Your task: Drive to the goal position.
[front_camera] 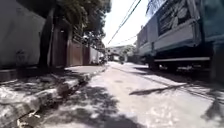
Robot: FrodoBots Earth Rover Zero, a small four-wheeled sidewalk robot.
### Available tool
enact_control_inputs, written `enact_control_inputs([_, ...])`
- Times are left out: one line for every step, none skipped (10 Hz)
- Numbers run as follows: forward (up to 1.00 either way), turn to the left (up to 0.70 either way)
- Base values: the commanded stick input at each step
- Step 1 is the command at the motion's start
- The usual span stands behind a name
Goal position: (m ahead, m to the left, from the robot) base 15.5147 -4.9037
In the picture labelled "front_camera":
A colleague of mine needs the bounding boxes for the overhead wires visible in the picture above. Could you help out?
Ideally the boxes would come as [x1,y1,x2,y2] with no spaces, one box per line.
[106,0,143,46]

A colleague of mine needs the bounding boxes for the large truck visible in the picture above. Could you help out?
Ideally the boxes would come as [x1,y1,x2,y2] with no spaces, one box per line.
[135,0,224,84]

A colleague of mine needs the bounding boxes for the dark tree trunk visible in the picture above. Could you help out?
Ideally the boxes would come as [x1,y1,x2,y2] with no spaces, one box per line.
[37,5,56,70]

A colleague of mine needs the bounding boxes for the grey concrete road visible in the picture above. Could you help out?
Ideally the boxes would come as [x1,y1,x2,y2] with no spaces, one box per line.
[19,61,224,128]

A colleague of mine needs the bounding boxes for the raised concrete pavement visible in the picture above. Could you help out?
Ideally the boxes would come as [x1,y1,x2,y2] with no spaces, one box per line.
[0,64,110,128]

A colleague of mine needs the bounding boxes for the distant pale building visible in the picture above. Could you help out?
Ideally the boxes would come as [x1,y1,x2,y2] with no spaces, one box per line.
[106,44,137,63]

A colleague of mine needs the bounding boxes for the brown gated wall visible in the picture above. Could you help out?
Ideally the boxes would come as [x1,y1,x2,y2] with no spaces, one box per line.
[49,19,105,68]

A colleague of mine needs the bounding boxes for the trees over wall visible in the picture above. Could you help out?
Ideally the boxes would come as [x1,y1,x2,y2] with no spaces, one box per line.
[54,0,113,51]

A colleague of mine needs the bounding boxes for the grey plastered wall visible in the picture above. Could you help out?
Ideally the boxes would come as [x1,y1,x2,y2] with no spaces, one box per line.
[0,0,48,71]

